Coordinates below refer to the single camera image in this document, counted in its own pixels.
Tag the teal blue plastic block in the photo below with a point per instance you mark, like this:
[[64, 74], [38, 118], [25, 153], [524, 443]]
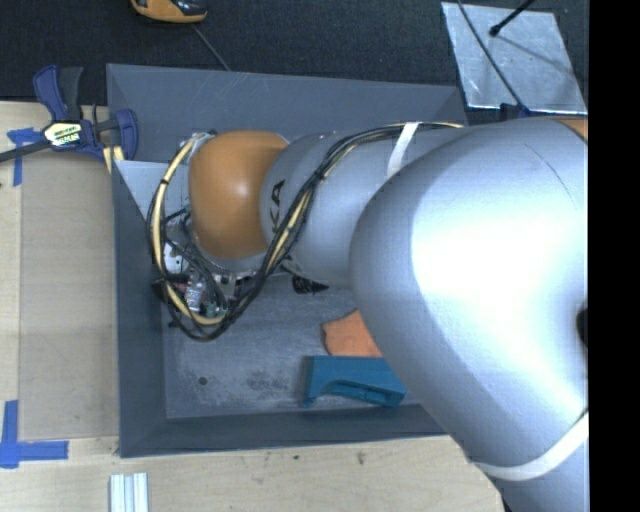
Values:
[[345, 377]]

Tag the pale wood board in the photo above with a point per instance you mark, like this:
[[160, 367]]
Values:
[[67, 300]]

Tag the orange cloth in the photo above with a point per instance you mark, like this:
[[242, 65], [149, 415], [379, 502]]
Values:
[[350, 337]]

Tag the grey metal bin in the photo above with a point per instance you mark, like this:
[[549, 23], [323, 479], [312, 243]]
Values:
[[240, 380]]

